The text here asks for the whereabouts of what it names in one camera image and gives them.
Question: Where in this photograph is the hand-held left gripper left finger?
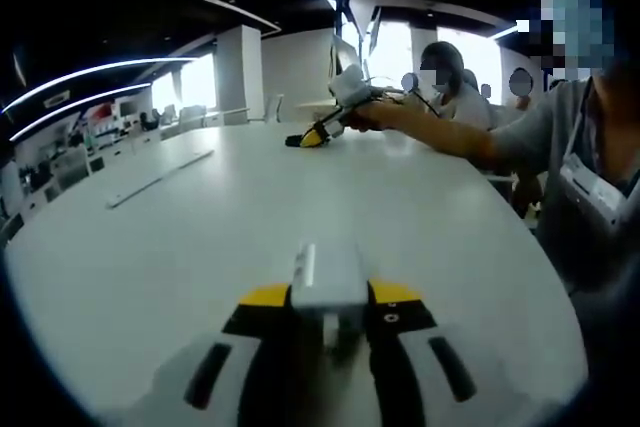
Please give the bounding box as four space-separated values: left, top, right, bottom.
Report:
124 282 325 427

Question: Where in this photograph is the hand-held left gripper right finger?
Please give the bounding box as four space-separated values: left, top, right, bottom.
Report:
327 279 521 427

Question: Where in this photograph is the white charger adapter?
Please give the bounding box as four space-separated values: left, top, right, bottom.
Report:
291 241 372 349

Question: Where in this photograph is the person's right hand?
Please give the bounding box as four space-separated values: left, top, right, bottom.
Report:
347 98 426 134

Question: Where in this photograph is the light round table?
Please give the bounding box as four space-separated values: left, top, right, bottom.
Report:
293 98 342 122

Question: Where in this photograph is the grey desktop monitor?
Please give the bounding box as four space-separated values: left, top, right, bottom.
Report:
328 31 362 79

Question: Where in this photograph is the white office chair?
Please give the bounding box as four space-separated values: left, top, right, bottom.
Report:
261 92 286 124

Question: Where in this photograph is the hanging grey monitor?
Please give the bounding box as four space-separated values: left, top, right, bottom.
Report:
348 0 380 39

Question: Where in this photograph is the white square column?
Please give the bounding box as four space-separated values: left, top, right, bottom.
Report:
214 23 265 122

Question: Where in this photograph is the white flat strip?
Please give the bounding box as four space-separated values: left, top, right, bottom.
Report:
105 148 216 209

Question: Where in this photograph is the person's torso grey shirt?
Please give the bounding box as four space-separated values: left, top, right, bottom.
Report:
492 61 640 298

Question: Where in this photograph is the row of white office cabinets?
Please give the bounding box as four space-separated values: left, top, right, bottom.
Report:
14 124 174 183

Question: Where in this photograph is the white worn chest device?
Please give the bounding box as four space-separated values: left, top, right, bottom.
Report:
558 151 632 226

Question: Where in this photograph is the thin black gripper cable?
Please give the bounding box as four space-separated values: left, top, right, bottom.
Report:
378 90 443 117

